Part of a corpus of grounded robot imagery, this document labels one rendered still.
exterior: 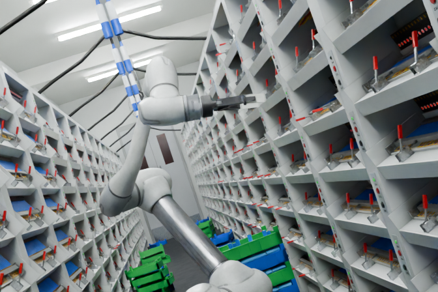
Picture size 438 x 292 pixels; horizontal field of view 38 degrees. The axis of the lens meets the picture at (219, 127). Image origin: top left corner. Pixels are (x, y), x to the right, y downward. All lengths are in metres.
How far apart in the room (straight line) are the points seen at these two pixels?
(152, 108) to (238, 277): 0.71
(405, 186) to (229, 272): 0.82
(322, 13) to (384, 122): 0.36
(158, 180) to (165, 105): 0.57
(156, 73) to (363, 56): 0.74
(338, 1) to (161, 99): 0.67
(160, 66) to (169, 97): 0.15
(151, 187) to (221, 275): 0.46
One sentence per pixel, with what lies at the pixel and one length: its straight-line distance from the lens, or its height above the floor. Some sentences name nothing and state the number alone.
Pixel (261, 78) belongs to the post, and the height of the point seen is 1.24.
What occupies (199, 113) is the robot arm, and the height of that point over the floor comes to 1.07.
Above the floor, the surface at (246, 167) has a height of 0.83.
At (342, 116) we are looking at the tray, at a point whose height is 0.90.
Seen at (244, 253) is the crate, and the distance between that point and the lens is 2.83.
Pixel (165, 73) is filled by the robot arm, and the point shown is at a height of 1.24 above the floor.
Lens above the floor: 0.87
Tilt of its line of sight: 4 degrees up
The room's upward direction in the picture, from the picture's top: 19 degrees counter-clockwise
